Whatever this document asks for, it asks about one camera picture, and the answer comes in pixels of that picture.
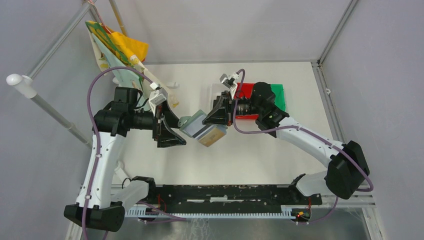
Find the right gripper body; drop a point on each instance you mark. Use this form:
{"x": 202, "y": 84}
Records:
{"x": 229, "y": 109}

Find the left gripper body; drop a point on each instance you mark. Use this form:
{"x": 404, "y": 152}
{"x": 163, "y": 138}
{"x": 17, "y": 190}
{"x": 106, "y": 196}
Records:
{"x": 156, "y": 125}

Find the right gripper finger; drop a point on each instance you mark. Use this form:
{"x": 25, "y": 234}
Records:
{"x": 221, "y": 104}
{"x": 218, "y": 116}

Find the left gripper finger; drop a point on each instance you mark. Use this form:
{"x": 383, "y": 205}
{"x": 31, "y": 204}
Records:
{"x": 172, "y": 138}
{"x": 171, "y": 119}

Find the gold credit card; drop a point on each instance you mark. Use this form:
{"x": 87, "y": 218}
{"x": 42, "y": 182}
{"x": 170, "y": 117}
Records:
{"x": 212, "y": 135}

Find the green leather card holder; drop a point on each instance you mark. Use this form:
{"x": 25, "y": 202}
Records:
{"x": 192, "y": 126}

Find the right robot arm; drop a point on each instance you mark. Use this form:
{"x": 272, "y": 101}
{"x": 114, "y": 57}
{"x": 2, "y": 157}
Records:
{"x": 346, "y": 170}

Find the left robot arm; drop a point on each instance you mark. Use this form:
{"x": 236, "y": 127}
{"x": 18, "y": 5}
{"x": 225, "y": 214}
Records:
{"x": 96, "y": 207}

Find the clear plastic bin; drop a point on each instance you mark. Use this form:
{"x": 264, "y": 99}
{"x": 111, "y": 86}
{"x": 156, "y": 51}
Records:
{"x": 216, "y": 90}

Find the red plastic bin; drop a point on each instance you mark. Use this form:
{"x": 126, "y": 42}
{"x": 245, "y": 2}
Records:
{"x": 244, "y": 110}

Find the green plastic bin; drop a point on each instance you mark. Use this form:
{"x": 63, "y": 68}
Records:
{"x": 279, "y": 100}

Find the patterned cloth bags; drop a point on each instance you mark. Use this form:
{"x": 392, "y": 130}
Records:
{"x": 114, "y": 49}

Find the white pipe pole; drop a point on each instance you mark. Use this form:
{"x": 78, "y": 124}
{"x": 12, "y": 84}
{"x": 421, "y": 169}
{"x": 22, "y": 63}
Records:
{"x": 23, "y": 84}

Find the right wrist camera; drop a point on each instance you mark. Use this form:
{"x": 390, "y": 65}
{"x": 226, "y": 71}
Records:
{"x": 230, "y": 82}

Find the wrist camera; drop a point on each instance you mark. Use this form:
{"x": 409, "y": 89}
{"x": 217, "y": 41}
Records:
{"x": 157, "y": 96}
{"x": 230, "y": 82}

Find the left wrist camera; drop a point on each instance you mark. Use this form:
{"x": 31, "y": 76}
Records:
{"x": 157, "y": 96}

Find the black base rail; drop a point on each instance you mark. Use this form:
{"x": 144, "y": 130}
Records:
{"x": 228, "y": 199}

